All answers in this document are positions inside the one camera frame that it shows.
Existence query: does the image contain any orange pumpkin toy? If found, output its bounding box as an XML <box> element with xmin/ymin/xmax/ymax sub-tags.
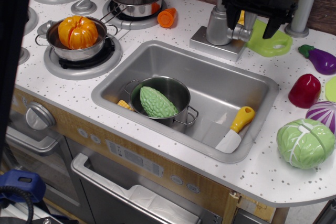
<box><xmin>58</xmin><ymin>16</ymin><xmax>98</xmax><ymax>50</ymax></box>

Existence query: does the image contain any silver oven dial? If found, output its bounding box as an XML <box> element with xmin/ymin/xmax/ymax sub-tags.
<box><xmin>25</xmin><ymin>102</ymin><xmax>56</xmax><ymax>131</ymax></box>

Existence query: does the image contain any light green toy piece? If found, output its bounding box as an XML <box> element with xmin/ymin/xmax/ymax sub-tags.
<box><xmin>325</xmin><ymin>76</ymin><xmax>336</xmax><ymax>102</ymax></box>

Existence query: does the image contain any silver toy faucet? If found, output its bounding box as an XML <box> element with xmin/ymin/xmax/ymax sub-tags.
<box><xmin>190</xmin><ymin>0</ymin><xmax>245</xmax><ymax>62</ymax></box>

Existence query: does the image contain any green bitter melon toy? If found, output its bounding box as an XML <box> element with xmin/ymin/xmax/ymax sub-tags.
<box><xmin>140</xmin><ymin>86</ymin><xmax>178</xmax><ymax>118</ymax></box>

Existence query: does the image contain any yellow toy behind faucet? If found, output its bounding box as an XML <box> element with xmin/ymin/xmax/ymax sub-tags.
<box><xmin>238</xmin><ymin>10</ymin><xmax>245</xmax><ymax>25</ymax></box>

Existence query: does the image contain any blue clamp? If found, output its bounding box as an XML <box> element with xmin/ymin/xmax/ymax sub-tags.
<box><xmin>1</xmin><ymin>169</ymin><xmax>46</xmax><ymax>203</ymax></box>

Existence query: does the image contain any green cabbage toy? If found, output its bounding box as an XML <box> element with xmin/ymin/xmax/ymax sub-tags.
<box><xmin>277</xmin><ymin>119</ymin><xmax>335</xmax><ymax>169</ymax></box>

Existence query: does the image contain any steel pot on burner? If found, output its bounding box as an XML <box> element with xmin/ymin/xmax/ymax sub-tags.
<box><xmin>35</xmin><ymin>16</ymin><xmax>118</xmax><ymax>61</ymax></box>

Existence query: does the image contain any black cable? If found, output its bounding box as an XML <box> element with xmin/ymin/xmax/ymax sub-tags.
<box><xmin>0</xmin><ymin>186</ymin><xmax>34</xmax><ymax>224</ymax></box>

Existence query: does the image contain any dark foreground pole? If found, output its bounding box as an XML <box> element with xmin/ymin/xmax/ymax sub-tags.
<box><xmin>1</xmin><ymin>0</ymin><xmax>29</xmax><ymax>149</ymax></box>

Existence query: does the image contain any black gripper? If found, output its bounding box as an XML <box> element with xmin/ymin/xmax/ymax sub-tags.
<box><xmin>222</xmin><ymin>0</ymin><xmax>298</xmax><ymax>39</ymax></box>

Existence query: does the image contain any purple eggplant toy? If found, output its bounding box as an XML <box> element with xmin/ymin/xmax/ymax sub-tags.
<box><xmin>298</xmin><ymin>45</ymin><xmax>335</xmax><ymax>75</ymax></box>

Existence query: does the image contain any red bell pepper toy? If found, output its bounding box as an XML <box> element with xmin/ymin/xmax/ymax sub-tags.
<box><xmin>288</xmin><ymin>74</ymin><xmax>321</xmax><ymax>109</ymax></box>

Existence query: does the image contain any orange carrot toy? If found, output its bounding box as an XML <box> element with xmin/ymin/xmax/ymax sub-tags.
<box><xmin>157</xmin><ymin>8</ymin><xmax>177</xmax><ymax>28</ymax></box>

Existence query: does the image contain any silver faucet lever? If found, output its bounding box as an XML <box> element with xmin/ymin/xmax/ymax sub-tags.
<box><xmin>228</xmin><ymin>12</ymin><xmax>257</xmax><ymax>42</ymax></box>

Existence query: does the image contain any yellow corn toy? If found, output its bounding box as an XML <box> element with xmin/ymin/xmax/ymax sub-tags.
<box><xmin>117</xmin><ymin>100</ymin><xmax>134</xmax><ymax>111</ymax></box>

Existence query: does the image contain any back right stove burner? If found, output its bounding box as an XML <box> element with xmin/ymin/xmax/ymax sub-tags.
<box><xmin>102</xmin><ymin>0</ymin><xmax>167</xmax><ymax>30</ymax></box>

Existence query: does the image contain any silver dishwasher door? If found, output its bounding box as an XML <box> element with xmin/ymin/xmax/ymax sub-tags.
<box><xmin>68</xmin><ymin>140</ymin><xmax>223</xmax><ymax>223</ymax></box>

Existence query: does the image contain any steel pot in sink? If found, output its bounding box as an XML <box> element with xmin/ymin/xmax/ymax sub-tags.
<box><xmin>124</xmin><ymin>76</ymin><xmax>199</xmax><ymax>133</ymax></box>

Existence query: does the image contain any silver sink basin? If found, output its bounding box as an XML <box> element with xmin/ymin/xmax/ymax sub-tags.
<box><xmin>92</xmin><ymin>41</ymin><xmax>279</xmax><ymax>163</ymax></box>

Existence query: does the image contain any green cutting board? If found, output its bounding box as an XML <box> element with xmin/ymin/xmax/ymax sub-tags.
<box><xmin>246</xmin><ymin>19</ymin><xmax>293</xmax><ymax>57</ymax></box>

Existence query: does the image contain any front right stove burner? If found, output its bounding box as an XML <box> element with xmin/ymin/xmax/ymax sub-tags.
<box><xmin>44</xmin><ymin>38</ymin><xmax>122</xmax><ymax>80</ymax></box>

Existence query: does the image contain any silver stove knob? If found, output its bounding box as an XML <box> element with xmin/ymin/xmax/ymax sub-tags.
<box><xmin>71</xmin><ymin>0</ymin><xmax>97</xmax><ymax>16</ymax></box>

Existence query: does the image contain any yellow handled toy knife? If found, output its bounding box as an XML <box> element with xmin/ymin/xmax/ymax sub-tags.
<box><xmin>215</xmin><ymin>106</ymin><xmax>255</xmax><ymax>154</ymax></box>

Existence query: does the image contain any purple onion toy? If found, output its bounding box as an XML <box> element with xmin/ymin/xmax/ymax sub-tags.
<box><xmin>306</xmin><ymin>101</ymin><xmax>335</xmax><ymax>135</ymax></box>

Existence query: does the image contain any grey support post right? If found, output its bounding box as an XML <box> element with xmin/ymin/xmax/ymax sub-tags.
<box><xmin>285</xmin><ymin>0</ymin><xmax>314</xmax><ymax>38</ymax></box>

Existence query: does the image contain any silver oven door handle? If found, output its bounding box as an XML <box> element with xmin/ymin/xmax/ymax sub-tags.
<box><xmin>6</xmin><ymin>126</ymin><xmax>59</xmax><ymax>156</ymax></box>

